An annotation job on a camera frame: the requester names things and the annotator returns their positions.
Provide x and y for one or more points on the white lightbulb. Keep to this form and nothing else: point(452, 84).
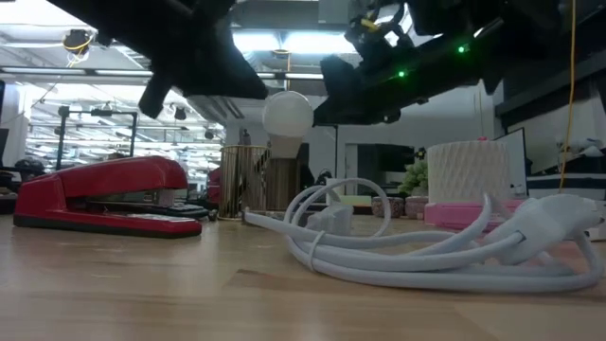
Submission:
point(287, 116)

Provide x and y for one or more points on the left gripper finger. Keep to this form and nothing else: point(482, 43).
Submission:
point(227, 80)

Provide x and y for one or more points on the round lamp socket base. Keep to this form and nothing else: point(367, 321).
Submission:
point(284, 184)

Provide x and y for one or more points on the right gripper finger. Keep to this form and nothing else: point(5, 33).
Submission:
point(360, 104)

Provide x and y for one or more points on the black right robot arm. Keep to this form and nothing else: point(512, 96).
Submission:
point(521, 28)

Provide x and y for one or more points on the white board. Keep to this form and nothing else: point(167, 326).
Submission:
point(513, 161)

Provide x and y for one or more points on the black office chair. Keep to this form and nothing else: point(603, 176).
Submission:
point(28, 168)

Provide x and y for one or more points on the red stapler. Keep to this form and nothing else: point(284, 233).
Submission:
point(94, 184)

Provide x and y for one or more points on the dark striped box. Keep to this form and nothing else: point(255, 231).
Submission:
point(587, 182)

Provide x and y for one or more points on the black background gantry frame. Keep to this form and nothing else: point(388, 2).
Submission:
point(61, 137)

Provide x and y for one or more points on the green succulent plant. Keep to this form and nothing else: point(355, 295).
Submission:
point(414, 177)

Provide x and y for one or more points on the black calculator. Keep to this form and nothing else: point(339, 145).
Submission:
point(196, 209)

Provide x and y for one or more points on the white ribbed cup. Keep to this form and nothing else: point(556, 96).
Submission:
point(466, 170)

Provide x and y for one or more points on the dark wall screen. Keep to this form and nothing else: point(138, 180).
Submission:
point(383, 163)

